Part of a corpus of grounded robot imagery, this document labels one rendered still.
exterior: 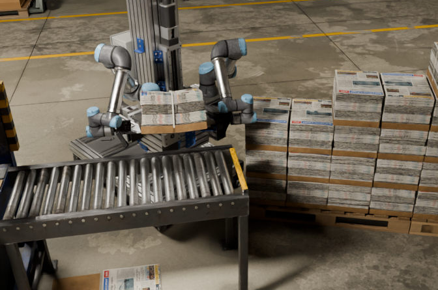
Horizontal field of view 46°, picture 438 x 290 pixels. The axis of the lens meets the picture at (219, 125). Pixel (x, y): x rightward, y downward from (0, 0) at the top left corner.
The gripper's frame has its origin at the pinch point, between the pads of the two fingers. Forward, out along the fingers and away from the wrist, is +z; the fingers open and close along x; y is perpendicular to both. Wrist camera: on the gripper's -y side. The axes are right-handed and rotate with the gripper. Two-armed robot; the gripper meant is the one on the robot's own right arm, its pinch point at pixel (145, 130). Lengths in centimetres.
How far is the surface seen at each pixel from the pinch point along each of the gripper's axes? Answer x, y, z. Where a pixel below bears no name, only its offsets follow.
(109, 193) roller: -42, -27, -21
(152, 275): 1, -95, -4
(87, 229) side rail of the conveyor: -55, -42, -32
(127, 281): 0, -96, -20
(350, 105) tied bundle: -11, 6, 129
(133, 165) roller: -19.0, -17.8, -7.7
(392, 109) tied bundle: -18, 2, 153
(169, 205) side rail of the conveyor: -57, -33, 11
